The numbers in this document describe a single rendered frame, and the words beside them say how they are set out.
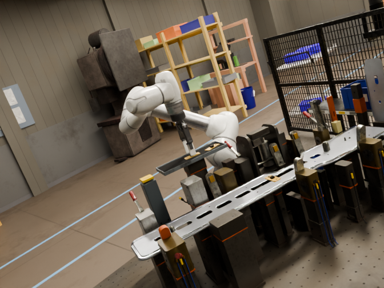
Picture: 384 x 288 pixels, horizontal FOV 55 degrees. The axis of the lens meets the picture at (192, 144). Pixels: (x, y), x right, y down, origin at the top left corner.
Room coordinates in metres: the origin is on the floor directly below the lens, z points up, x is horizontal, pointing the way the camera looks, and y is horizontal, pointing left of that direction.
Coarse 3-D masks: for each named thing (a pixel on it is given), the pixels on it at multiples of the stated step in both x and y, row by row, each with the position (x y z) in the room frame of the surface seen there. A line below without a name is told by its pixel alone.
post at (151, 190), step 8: (144, 184) 1.72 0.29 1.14; (152, 184) 1.72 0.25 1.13; (144, 192) 1.74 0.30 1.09; (152, 192) 1.71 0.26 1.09; (160, 192) 1.72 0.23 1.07; (152, 200) 1.71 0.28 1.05; (160, 200) 1.72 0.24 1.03; (152, 208) 1.70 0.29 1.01; (160, 208) 1.71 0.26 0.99; (160, 216) 1.71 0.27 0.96; (168, 216) 1.72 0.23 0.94; (160, 224) 1.70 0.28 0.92
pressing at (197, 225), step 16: (352, 128) 1.88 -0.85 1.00; (368, 128) 1.80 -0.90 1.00; (320, 144) 1.80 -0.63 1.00; (336, 144) 1.74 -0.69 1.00; (352, 144) 1.67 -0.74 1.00; (304, 160) 1.68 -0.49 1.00; (320, 160) 1.61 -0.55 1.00; (336, 160) 1.57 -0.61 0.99; (288, 176) 1.56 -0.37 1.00; (240, 192) 1.57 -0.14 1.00; (256, 192) 1.51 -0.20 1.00; (272, 192) 1.48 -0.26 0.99; (208, 208) 1.52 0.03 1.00; (224, 208) 1.46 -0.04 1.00; (240, 208) 1.42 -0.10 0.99; (176, 224) 1.47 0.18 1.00; (192, 224) 1.42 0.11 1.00; (208, 224) 1.38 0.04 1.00; (144, 240) 1.42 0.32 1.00; (144, 256) 1.29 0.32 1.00
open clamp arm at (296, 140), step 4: (292, 132) 1.83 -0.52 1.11; (296, 132) 1.84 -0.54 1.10; (292, 136) 1.83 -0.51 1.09; (296, 136) 1.82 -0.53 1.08; (296, 140) 1.83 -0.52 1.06; (300, 140) 1.83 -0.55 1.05; (296, 144) 1.82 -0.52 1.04; (300, 144) 1.82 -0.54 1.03; (296, 148) 1.82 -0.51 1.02; (300, 148) 1.82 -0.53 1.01; (300, 152) 1.81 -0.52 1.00
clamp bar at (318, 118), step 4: (316, 100) 1.87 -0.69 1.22; (312, 104) 1.89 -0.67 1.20; (316, 104) 1.89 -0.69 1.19; (312, 108) 1.90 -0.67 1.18; (316, 108) 1.89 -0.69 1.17; (320, 108) 1.89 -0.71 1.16; (316, 112) 1.88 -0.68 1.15; (320, 112) 1.89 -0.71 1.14; (316, 116) 1.88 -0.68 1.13; (320, 116) 1.89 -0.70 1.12; (316, 120) 1.89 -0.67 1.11; (320, 120) 1.88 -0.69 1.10; (324, 120) 1.88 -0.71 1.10; (320, 124) 1.87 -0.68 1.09; (324, 124) 1.88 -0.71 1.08
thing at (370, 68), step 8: (368, 64) 1.85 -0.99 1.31; (376, 64) 1.80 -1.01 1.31; (368, 72) 1.86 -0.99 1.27; (376, 72) 1.81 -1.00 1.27; (368, 80) 1.87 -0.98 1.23; (368, 88) 1.88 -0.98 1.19; (376, 88) 1.83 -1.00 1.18; (376, 96) 1.84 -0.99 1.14; (376, 104) 1.85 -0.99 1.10; (376, 112) 1.86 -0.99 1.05; (376, 120) 1.87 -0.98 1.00
